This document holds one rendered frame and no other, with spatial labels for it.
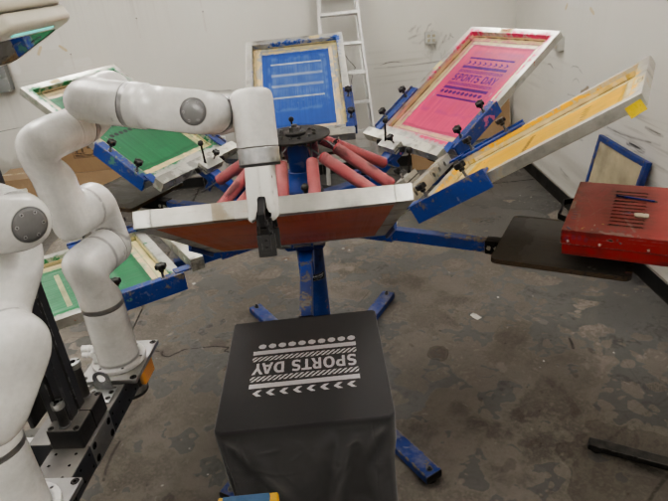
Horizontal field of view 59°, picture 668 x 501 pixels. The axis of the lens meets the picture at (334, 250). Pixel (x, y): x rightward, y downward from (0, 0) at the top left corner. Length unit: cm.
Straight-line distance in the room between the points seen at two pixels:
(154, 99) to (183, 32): 481
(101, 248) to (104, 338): 21
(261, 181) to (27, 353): 45
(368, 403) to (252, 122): 79
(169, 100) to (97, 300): 54
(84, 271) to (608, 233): 152
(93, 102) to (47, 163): 18
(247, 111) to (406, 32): 484
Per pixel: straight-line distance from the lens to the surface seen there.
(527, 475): 268
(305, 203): 122
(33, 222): 93
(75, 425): 132
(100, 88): 119
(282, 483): 164
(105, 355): 148
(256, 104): 105
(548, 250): 224
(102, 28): 605
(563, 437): 286
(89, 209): 136
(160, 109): 106
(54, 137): 126
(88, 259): 136
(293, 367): 167
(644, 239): 203
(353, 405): 153
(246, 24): 579
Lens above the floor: 195
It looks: 26 degrees down
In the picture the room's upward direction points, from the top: 6 degrees counter-clockwise
